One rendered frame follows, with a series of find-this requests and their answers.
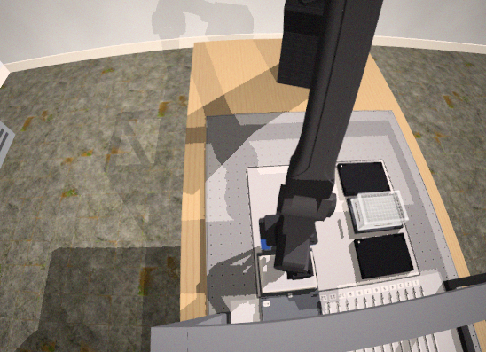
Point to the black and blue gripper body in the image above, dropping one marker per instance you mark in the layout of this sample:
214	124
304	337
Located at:
267	226

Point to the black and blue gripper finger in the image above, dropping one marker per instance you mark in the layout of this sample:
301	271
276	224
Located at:
263	244

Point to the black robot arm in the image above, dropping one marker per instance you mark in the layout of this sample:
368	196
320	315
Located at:
345	39

